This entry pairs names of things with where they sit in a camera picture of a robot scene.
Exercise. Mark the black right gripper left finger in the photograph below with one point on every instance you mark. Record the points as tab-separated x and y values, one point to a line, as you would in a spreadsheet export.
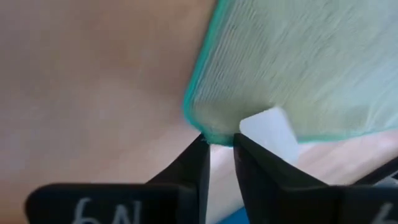
199	168

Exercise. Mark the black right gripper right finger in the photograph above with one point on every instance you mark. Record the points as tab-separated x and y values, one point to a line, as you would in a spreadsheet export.
267	186

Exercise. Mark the green microfiber towel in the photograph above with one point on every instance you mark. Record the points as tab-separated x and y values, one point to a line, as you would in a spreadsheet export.
295	62

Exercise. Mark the blue plastic bin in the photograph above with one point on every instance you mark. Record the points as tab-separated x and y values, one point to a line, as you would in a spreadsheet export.
233	217

